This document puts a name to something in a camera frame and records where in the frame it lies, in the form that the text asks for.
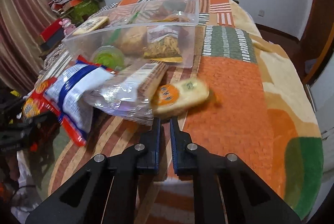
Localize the beige biscuit pack with barcode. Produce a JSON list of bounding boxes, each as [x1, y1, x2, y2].
[[72, 16, 109, 36]]

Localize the dark blue box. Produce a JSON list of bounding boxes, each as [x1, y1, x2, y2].
[[40, 28, 65, 51]]

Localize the orange label rice cake pack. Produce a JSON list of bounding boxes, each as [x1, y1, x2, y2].
[[151, 78, 210, 118]]

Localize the clear bag brown snacks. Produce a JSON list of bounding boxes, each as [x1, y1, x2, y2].
[[114, 26, 147, 56]]

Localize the red blue white snack bag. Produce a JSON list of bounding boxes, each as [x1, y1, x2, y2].
[[22, 55, 117, 146]]

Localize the clear plastic storage box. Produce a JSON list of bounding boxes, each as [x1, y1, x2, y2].
[[62, 0, 199, 68]]

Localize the green jelly cup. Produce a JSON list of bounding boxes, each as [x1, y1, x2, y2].
[[91, 46, 125, 71]]

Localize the pink plush toy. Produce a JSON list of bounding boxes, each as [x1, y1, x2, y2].
[[59, 18, 76, 36]]

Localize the patchwork striped bed blanket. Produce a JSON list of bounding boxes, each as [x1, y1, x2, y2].
[[46, 0, 323, 223]]

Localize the yellow noodle snack bag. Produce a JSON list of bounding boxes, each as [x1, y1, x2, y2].
[[143, 25, 183, 63]]

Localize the striped red curtain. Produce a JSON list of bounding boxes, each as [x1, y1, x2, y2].
[[1, 0, 56, 93]]

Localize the red gift box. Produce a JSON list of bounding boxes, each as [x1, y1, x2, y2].
[[40, 19, 62, 42]]

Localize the green patterned box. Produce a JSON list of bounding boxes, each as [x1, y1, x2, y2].
[[65, 0, 100, 25]]

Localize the brown wafer biscuit pack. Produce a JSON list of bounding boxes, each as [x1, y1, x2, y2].
[[83, 59, 168, 126]]

